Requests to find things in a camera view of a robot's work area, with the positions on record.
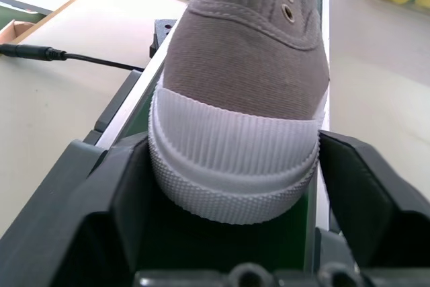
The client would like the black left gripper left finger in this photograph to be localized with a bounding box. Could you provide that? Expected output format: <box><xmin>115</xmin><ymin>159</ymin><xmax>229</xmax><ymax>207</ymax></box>
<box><xmin>0</xmin><ymin>131</ymin><xmax>159</xmax><ymax>287</ymax></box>

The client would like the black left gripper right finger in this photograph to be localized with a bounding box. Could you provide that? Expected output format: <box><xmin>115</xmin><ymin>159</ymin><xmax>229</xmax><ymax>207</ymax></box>
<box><xmin>316</xmin><ymin>128</ymin><xmax>430</xmax><ymax>287</ymax></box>

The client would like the grey canvas sneaker white toe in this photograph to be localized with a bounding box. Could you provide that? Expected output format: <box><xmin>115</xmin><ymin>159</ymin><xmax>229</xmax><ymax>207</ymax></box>
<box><xmin>148</xmin><ymin>0</ymin><xmax>331</xmax><ymax>225</ymax></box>

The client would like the brown cardboard shoebox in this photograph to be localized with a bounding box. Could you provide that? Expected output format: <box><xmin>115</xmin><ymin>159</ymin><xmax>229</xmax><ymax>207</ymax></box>
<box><xmin>0</xmin><ymin>19</ymin><xmax>36</xmax><ymax>43</ymax></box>

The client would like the green conveyor belt silver frame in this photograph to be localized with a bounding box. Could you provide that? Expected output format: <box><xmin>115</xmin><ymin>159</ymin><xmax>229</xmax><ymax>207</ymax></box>
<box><xmin>83</xmin><ymin>0</ymin><xmax>332</xmax><ymax>272</ymax></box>

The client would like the black power cable with plug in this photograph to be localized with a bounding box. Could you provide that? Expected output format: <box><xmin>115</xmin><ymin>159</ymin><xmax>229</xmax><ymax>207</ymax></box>
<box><xmin>0</xmin><ymin>43</ymin><xmax>146</xmax><ymax>73</ymax></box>

